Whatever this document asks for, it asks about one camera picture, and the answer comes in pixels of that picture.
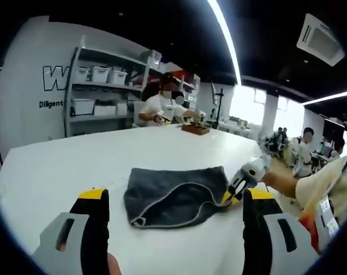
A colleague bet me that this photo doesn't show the person's left hand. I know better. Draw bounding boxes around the person's left hand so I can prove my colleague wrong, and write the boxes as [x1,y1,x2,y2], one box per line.
[107,253,122,275]

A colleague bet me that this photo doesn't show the ceiling air conditioner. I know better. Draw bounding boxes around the ceiling air conditioner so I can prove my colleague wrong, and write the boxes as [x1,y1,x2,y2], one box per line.
[296,13,346,67]

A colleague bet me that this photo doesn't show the row of white storage boxes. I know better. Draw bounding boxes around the row of white storage boxes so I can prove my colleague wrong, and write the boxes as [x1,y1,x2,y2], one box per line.
[71,65,128,117]

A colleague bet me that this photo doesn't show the person's cream shirt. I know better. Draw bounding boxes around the person's cream shirt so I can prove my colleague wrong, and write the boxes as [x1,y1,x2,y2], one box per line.
[295,154,347,254]

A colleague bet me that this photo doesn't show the grey metal shelf unit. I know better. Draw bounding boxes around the grey metal shelf unit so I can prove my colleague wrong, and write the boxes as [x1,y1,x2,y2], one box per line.
[63,38,201,137]

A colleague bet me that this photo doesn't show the wooden tray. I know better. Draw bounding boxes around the wooden tray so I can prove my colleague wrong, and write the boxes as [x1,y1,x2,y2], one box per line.
[181,122,211,137]

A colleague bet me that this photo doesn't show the ceiling light strip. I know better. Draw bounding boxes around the ceiling light strip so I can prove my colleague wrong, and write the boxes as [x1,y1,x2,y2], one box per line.
[303,89,347,106]
[207,0,243,87]

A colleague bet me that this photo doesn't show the white chest device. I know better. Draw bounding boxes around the white chest device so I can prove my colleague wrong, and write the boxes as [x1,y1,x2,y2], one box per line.
[318,196,342,243]

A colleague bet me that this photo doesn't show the black monitor stand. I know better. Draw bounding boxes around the black monitor stand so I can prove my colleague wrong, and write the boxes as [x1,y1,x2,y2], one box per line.
[209,82,226,128]

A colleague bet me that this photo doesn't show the grey towel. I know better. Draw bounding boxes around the grey towel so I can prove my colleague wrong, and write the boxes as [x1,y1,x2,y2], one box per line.
[123,165,234,229]

